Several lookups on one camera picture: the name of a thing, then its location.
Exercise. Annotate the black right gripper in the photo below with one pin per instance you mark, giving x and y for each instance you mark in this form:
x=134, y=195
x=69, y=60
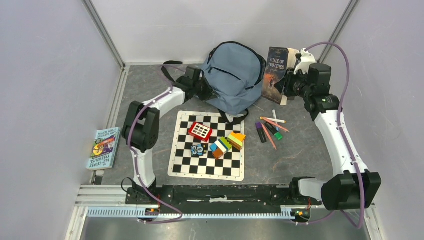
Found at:
x=289, y=77

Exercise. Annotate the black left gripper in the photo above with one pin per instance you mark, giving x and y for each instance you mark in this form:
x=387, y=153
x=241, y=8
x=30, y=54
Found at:
x=209, y=93

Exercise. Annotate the dark Tale of Two Cities book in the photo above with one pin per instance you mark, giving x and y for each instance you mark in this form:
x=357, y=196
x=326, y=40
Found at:
x=279, y=60

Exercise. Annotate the blue grey backpack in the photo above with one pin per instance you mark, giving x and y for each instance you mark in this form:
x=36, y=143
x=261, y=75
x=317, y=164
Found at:
x=236, y=74

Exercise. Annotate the colourful treehouse book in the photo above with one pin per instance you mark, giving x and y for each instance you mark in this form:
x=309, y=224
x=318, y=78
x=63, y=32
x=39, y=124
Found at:
x=103, y=151

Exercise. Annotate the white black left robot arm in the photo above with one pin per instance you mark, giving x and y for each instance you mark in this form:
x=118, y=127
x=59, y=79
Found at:
x=142, y=123

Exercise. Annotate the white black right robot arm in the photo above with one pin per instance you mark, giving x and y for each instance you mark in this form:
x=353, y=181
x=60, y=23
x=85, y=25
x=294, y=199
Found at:
x=353, y=186

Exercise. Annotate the white blue marker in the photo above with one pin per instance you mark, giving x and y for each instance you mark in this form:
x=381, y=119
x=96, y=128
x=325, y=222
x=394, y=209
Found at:
x=276, y=120

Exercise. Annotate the red toy block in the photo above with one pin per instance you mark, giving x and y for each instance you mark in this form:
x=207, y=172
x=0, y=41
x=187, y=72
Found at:
x=200, y=132

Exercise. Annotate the orange yellow marker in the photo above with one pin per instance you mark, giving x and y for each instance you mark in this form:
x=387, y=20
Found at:
x=274, y=124

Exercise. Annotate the purple highlighter marker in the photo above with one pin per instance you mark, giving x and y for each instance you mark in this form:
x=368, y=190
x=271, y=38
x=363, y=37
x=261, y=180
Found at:
x=261, y=132

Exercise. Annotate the multicolour toy brick stack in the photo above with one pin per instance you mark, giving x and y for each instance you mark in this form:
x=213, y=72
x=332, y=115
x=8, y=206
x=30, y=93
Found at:
x=224, y=145

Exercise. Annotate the blue owl toy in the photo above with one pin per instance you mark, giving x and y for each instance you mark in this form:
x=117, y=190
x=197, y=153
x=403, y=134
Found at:
x=199, y=150

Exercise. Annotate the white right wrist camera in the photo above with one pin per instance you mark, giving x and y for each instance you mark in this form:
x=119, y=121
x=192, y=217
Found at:
x=305, y=60

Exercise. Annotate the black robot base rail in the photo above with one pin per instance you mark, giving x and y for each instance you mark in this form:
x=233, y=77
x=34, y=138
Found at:
x=178, y=202

